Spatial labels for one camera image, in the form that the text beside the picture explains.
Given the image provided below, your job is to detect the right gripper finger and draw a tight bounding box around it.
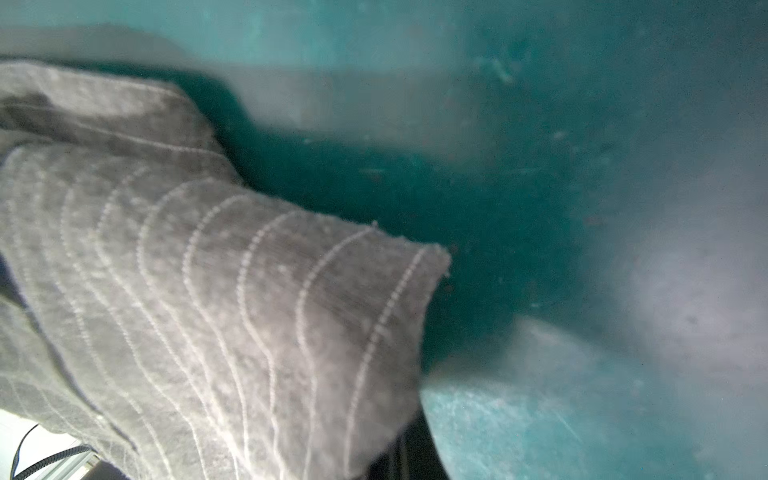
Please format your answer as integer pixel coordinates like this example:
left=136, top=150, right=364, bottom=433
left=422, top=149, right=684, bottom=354
left=368, top=411, right=449, bottom=480

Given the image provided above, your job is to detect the dark grey pinstripe shirt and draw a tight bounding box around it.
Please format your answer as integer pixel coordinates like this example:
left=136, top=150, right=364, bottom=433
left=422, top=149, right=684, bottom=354
left=1, top=61, right=451, bottom=479

